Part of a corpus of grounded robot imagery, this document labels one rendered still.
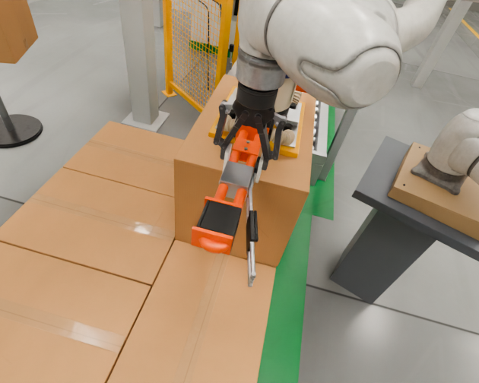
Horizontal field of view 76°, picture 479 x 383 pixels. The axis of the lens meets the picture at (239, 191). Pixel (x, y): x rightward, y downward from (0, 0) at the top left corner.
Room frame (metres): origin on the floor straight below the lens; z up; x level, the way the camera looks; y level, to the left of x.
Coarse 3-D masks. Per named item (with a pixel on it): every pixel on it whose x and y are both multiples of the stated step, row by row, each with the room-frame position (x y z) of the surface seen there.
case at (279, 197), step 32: (224, 96) 1.08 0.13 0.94; (192, 128) 0.83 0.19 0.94; (192, 160) 0.67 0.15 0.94; (288, 160) 0.76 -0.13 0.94; (192, 192) 0.66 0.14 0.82; (256, 192) 0.65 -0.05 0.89; (288, 192) 0.64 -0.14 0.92; (192, 224) 0.66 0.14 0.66; (288, 224) 0.64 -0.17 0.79; (256, 256) 0.64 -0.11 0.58
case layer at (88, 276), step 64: (128, 128) 1.28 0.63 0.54; (64, 192) 0.78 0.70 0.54; (128, 192) 0.85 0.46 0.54; (0, 256) 0.47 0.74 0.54; (64, 256) 0.51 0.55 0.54; (128, 256) 0.56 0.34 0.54; (192, 256) 0.61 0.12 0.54; (0, 320) 0.28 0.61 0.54; (64, 320) 0.31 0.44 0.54; (128, 320) 0.35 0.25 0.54; (192, 320) 0.38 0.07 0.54; (256, 320) 0.42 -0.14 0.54
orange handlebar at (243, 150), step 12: (240, 132) 0.66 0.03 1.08; (240, 144) 0.60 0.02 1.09; (252, 144) 0.61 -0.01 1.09; (240, 156) 0.59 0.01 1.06; (252, 156) 0.57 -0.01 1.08; (216, 192) 0.43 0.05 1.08; (240, 192) 0.44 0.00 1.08; (240, 204) 0.41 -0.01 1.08; (204, 240) 0.31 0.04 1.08; (216, 252) 0.30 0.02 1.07
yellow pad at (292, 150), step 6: (300, 102) 1.11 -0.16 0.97; (294, 108) 1.01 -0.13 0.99; (300, 108) 1.05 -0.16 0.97; (300, 114) 1.01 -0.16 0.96; (300, 120) 0.97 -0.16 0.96; (288, 126) 0.87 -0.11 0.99; (294, 126) 0.92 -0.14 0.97; (300, 126) 0.93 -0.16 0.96; (294, 132) 0.88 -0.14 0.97; (300, 132) 0.90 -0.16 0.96; (294, 138) 0.85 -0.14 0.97; (270, 144) 0.80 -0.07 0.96; (294, 144) 0.81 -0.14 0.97; (282, 150) 0.78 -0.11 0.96; (288, 150) 0.78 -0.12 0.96; (294, 150) 0.79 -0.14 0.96; (288, 156) 0.78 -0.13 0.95; (294, 156) 0.78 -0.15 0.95
